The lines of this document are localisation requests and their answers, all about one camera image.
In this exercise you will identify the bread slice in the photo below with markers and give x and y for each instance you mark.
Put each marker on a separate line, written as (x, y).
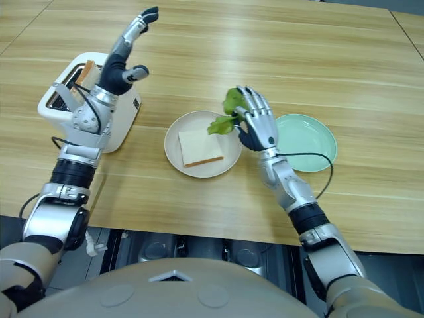
(198, 147)
(88, 75)

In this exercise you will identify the green lettuce leaf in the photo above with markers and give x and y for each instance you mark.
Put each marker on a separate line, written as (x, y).
(228, 112)

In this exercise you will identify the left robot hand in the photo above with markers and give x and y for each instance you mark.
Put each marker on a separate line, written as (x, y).
(114, 69)

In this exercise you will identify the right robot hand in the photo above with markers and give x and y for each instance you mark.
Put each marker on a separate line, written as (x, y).
(261, 122)

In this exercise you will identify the cream toaster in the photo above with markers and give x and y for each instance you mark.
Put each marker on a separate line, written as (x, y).
(124, 111)

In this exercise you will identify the green plate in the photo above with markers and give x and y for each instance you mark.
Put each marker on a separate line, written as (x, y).
(308, 142)

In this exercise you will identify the robot body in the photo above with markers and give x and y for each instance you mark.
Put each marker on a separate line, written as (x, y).
(172, 291)

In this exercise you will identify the cream plate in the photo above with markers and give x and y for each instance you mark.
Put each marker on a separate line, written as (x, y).
(202, 169)

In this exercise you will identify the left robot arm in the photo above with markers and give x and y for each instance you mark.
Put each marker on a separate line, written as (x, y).
(71, 155)

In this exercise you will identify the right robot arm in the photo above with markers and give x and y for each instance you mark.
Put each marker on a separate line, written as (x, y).
(298, 195)

